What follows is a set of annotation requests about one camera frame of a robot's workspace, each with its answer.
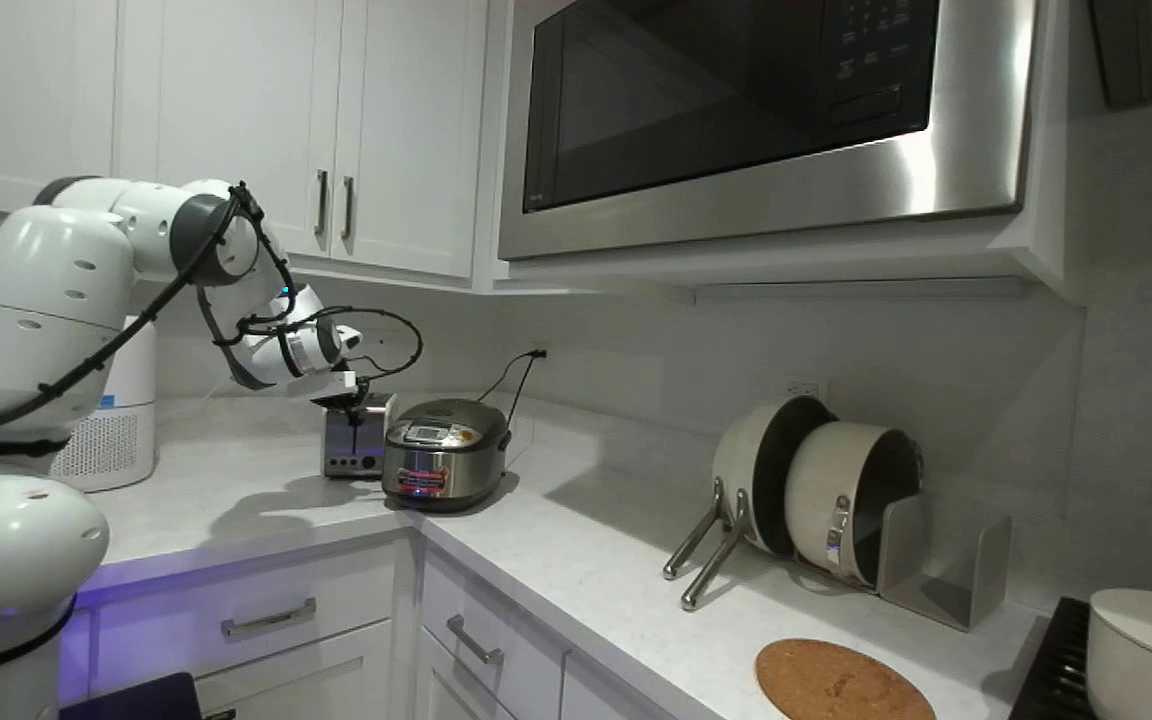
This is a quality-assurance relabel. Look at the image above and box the wide white drawer front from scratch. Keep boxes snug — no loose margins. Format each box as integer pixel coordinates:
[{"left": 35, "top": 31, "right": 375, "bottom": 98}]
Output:
[{"left": 73, "top": 535, "right": 408, "bottom": 671}]

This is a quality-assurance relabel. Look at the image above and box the stainless steel microwave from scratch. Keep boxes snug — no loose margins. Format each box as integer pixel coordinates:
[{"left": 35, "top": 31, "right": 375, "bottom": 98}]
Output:
[{"left": 496, "top": 0, "right": 1038, "bottom": 263}]

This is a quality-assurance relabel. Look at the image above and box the cream pan with metal handle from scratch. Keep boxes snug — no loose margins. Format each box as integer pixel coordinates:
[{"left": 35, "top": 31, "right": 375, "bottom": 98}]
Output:
[
  {"left": 660, "top": 390, "right": 838, "bottom": 584},
  {"left": 676, "top": 421, "right": 929, "bottom": 615}
]

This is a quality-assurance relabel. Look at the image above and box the round cork trivet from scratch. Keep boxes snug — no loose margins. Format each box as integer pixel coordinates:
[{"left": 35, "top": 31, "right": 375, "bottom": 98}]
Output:
[{"left": 750, "top": 637, "right": 939, "bottom": 720}]

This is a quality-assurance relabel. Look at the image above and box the black rice cooker cord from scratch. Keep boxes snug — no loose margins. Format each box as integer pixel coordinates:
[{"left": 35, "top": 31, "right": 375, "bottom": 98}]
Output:
[{"left": 471, "top": 347, "right": 553, "bottom": 428}]

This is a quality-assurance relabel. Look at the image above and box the white pot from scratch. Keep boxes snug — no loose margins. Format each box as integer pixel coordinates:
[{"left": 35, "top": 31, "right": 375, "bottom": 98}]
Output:
[{"left": 1082, "top": 584, "right": 1152, "bottom": 720}]

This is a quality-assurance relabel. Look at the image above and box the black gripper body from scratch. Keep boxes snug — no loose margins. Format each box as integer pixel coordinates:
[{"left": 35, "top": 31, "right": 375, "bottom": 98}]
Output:
[{"left": 312, "top": 359, "right": 378, "bottom": 417}]

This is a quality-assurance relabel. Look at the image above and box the stainless steel toaster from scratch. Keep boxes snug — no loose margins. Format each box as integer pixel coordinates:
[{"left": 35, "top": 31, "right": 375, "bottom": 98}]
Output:
[{"left": 320, "top": 396, "right": 396, "bottom": 483}]

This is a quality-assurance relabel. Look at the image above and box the white upper cabinet door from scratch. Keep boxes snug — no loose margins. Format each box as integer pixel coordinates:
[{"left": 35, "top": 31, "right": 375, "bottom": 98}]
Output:
[
  {"left": 111, "top": 0, "right": 345, "bottom": 267},
  {"left": 0, "top": 0, "right": 120, "bottom": 222},
  {"left": 331, "top": 0, "right": 493, "bottom": 285}
]

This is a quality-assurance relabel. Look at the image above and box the silver rice cooker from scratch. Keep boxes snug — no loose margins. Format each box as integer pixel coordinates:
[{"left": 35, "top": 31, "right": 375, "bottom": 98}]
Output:
[{"left": 378, "top": 396, "right": 515, "bottom": 515}]

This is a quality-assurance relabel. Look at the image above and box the grey metal pan rack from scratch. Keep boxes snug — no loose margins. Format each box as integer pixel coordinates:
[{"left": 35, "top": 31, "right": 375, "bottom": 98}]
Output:
[{"left": 867, "top": 494, "right": 1014, "bottom": 634}]

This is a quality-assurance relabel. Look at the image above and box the metal bar drawer handle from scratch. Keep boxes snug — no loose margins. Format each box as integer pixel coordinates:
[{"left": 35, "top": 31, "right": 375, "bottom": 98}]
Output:
[
  {"left": 215, "top": 597, "right": 320, "bottom": 645},
  {"left": 443, "top": 612, "right": 509, "bottom": 671}
]

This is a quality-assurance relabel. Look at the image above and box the metal upper cabinet handle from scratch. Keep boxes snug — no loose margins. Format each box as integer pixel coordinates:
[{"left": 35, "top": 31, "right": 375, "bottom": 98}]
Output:
[
  {"left": 312, "top": 168, "right": 336, "bottom": 248},
  {"left": 336, "top": 172, "right": 358, "bottom": 253}
]

